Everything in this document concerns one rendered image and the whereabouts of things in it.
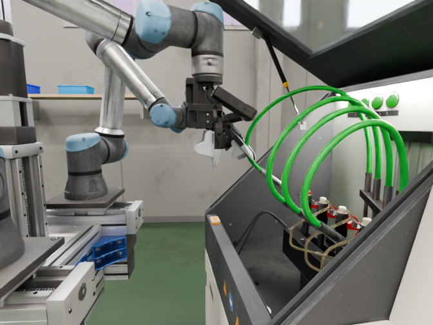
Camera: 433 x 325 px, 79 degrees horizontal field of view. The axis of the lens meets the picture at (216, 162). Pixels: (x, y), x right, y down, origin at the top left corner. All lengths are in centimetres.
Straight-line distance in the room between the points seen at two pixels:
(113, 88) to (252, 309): 91
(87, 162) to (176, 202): 266
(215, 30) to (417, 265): 58
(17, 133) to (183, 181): 284
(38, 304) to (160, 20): 58
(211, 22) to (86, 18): 26
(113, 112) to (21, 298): 73
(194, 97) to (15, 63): 50
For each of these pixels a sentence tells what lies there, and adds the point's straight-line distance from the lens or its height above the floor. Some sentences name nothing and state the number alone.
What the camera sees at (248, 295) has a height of 95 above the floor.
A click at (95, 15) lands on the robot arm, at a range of 68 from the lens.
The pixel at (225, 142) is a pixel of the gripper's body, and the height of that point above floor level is 125.
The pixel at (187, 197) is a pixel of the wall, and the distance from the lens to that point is 360.
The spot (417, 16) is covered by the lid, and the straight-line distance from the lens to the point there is 81.
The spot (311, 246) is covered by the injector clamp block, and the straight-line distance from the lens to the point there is 79.
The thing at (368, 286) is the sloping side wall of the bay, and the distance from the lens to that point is 54.
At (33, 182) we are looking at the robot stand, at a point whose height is 114.
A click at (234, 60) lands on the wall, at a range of 357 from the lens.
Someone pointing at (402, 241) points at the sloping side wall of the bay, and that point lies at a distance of 55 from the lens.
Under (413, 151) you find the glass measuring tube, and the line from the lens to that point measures 89.
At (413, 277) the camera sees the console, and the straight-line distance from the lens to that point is 56.
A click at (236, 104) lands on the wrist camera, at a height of 135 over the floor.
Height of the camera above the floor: 131
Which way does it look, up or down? 8 degrees down
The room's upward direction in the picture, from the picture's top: straight up
